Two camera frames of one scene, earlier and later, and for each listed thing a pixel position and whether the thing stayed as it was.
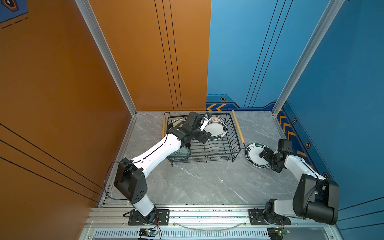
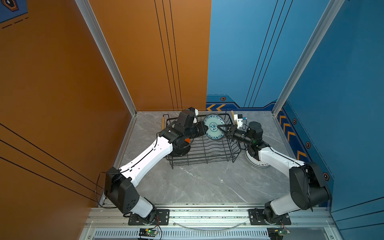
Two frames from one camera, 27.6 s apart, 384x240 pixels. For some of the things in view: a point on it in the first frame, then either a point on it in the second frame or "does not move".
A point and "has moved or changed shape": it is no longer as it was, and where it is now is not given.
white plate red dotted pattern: x=216 y=118 -> x=255 y=161
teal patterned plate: x=181 y=155 has moved or changed shape
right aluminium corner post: x=329 y=15 does not move
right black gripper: x=277 y=167 -> x=232 y=131
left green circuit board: x=147 y=232 does not move
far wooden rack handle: x=164 y=126 does not move
